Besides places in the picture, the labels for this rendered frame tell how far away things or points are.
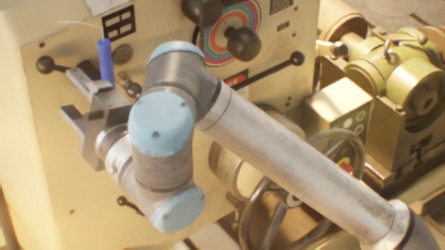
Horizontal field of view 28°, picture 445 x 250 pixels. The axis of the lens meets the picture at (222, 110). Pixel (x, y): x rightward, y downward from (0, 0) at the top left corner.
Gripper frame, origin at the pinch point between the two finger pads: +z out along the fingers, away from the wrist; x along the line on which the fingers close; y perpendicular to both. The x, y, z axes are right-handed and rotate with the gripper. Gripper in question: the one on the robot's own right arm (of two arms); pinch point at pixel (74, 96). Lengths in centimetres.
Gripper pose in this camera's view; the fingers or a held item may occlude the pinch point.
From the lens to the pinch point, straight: 156.6
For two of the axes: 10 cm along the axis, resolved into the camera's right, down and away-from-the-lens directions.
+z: -6.0, -5.5, 5.9
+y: -7.7, 1.8, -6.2
